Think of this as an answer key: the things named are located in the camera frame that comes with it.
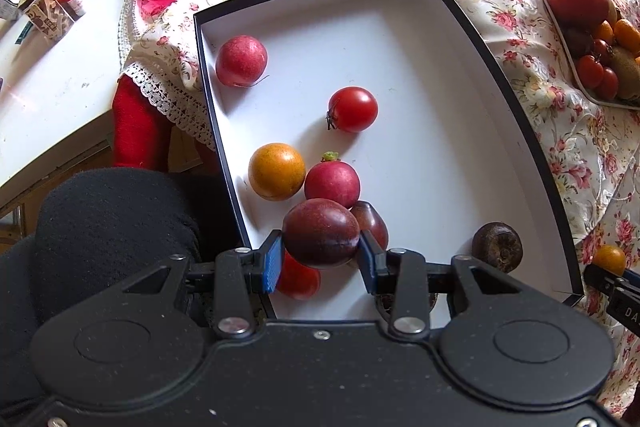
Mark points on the brown kiwi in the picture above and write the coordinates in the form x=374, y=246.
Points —
x=628, y=68

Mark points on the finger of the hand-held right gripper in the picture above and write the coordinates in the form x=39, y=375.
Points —
x=607, y=279

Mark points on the pink fruit with green top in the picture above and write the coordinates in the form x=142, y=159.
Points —
x=332, y=182

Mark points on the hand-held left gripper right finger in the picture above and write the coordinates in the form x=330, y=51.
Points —
x=368, y=263

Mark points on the dark brown wrinkled fruit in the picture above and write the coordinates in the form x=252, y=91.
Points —
x=497, y=246

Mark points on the red tomato with stem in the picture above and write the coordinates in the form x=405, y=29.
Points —
x=353, y=109

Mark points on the person's black clothing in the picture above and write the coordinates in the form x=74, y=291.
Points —
x=100, y=232

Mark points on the dark purple plum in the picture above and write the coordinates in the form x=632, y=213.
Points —
x=321, y=233
x=579, y=41

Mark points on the white box with black rim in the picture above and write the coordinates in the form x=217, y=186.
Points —
x=380, y=72

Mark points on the small red tomato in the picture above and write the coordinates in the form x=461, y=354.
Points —
x=601, y=50

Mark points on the pink round fruit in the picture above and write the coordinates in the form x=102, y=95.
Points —
x=241, y=61

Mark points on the dark red-brown plum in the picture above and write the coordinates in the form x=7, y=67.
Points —
x=372, y=223

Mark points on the white plate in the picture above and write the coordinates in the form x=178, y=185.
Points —
x=587, y=99

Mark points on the round orange citrus fruit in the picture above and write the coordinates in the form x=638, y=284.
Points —
x=276, y=171

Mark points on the small orange mandarin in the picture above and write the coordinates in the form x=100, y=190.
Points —
x=605, y=32
x=628, y=35

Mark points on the small yellow-orange citrus fruit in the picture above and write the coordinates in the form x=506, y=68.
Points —
x=609, y=259

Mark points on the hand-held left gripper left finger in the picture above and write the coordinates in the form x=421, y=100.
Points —
x=272, y=263

